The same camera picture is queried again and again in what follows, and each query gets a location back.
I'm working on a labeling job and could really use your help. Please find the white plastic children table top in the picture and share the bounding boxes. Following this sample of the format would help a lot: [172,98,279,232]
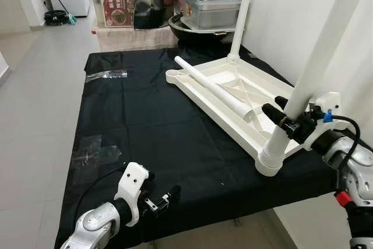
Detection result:
[166,57,344,177]

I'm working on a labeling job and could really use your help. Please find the black tablecloth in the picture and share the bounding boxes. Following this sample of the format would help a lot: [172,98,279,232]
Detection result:
[55,46,373,247]

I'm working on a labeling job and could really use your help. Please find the clear tape strip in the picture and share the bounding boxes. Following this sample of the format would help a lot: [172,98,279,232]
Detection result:
[85,69,128,82]

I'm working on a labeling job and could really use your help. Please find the clear plastic storage container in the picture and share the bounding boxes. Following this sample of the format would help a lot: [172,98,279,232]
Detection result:
[182,0,242,31]

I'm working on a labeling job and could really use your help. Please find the black wok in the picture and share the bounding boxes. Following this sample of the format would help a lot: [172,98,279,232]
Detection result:
[168,15,234,44]

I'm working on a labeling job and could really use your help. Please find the beige patterned cloth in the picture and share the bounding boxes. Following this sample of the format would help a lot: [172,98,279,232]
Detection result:
[93,24,178,51]

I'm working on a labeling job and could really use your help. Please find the red printed carton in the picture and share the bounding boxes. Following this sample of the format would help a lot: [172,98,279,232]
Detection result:
[99,0,139,28]

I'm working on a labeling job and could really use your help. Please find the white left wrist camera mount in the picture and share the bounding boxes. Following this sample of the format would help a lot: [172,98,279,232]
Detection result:
[114,163,150,227]

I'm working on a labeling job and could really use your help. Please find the black coiled hose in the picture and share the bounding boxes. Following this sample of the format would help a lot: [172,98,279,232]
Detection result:
[44,10,71,26]

